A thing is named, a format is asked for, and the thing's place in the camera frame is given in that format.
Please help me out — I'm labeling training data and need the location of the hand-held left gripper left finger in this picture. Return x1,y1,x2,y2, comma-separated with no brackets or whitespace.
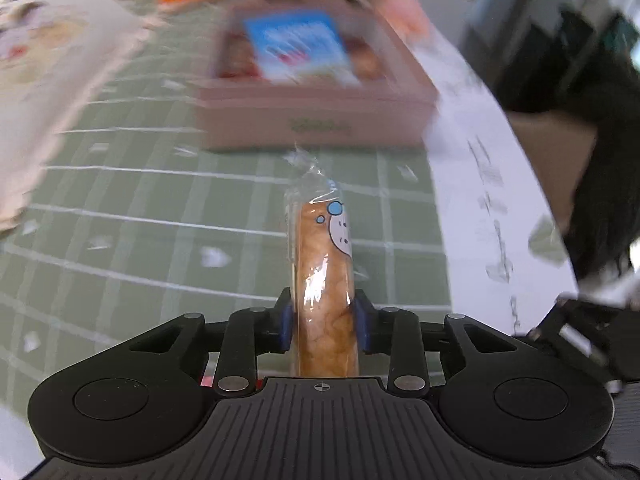
129,287,296,397

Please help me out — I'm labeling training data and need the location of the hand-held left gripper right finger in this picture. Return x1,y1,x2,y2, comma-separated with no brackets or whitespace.
353,292,518,397

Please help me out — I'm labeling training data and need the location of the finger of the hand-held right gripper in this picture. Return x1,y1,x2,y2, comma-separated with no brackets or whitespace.
515,294,640,391

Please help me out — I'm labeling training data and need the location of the long biscuit stick packet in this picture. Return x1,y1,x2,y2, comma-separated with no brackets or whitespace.
282,142,361,378

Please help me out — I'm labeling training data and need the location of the pink storage box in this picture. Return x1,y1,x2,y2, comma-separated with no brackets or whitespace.
192,0,438,151

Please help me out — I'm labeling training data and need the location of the blue snack packet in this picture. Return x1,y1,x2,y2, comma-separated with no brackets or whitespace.
242,10,361,86

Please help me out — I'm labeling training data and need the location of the black chair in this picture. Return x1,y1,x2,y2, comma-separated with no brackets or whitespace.
500,5,640,291

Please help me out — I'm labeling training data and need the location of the green checked tablecloth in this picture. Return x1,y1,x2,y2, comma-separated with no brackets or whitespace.
0,0,581,411

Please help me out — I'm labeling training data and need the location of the brown wrapped snack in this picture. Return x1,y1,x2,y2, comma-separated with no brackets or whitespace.
350,35,396,81

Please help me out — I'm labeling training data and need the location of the pink doll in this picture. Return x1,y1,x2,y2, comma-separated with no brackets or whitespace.
380,0,431,36

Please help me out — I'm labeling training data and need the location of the white cartoon desk calendar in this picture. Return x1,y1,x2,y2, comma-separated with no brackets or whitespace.
0,0,143,126

